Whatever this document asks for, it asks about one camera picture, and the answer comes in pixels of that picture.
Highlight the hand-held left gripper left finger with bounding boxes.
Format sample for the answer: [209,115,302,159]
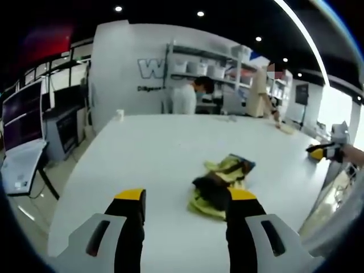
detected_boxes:
[55,188,147,273]

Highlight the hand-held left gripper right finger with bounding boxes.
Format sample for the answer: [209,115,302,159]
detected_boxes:
[225,187,319,273]

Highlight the yellow-green garment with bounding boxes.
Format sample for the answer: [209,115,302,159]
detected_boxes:
[187,154,256,221]

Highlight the beige cloth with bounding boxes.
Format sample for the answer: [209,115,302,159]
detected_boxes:
[275,123,299,136]

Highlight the black screen on stand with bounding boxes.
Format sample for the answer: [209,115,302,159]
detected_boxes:
[294,82,310,132]

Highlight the grey equipment cabinet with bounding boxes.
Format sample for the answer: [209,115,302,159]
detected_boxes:
[44,105,86,162]

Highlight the white side desk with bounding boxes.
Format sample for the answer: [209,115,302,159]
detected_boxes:
[0,140,60,200]

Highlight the metal storage shelf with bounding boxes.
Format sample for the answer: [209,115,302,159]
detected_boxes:
[165,40,293,115]

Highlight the large dark monitor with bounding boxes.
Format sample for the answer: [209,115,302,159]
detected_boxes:
[1,80,46,152]

